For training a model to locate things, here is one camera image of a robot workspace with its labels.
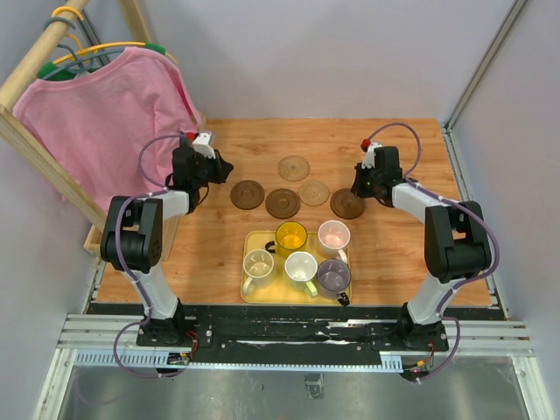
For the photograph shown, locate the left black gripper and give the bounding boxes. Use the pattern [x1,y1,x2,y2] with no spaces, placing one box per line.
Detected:
[192,149,235,188]

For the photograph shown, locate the brown wooden coaster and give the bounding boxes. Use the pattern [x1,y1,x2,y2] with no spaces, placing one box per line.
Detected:
[265,188,300,220]
[330,188,366,220]
[230,180,264,210]

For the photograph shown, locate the small woven rattan coaster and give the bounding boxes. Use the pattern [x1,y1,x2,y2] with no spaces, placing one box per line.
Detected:
[298,180,330,207]

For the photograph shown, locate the pink translucent cup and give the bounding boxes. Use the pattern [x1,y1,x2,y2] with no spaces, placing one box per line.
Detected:
[318,220,351,264]

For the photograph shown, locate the large woven rattan coaster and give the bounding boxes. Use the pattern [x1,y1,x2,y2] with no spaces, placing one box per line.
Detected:
[277,155,311,182]

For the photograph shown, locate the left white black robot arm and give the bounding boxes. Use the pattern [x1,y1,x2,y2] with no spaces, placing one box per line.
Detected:
[101,145,234,347]

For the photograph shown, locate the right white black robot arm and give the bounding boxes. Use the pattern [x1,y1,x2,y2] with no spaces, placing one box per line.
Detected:
[351,141,492,350]

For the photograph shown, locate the yellow transparent cup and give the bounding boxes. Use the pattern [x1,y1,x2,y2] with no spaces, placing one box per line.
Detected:
[264,221,308,258]

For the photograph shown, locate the purple translucent mug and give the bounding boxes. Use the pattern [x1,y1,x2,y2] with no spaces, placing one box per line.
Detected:
[317,259,352,306]

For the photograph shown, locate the cream mug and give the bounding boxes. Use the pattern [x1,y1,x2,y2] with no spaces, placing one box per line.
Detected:
[241,249,275,296]

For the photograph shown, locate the yellow plastic tray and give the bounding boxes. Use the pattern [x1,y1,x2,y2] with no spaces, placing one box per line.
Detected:
[240,230,340,306]

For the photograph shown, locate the pink t-shirt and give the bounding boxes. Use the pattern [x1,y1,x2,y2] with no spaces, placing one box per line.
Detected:
[12,47,202,212]

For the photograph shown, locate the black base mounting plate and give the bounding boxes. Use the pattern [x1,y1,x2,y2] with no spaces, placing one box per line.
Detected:
[135,305,450,364]

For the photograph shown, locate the grey teal hanger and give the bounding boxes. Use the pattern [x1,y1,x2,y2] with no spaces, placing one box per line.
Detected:
[37,6,124,81]

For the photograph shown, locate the yellow green hanger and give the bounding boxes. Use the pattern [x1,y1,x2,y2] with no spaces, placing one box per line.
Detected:
[53,1,178,65]

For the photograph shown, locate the wooden clothes rack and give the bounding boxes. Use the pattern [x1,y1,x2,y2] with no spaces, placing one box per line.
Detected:
[0,0,207,259]

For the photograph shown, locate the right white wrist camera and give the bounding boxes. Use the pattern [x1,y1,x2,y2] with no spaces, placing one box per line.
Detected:
[360,138,382,169]

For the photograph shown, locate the white mug green handle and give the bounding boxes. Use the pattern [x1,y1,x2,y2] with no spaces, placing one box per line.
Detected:
[284,251,319,298]

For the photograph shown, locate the white slotted cable duct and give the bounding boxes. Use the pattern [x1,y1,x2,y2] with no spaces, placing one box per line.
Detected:
[72,352,403,373]

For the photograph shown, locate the aluminium frame rail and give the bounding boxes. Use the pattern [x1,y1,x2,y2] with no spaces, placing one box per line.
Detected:
[442,0,531,136]

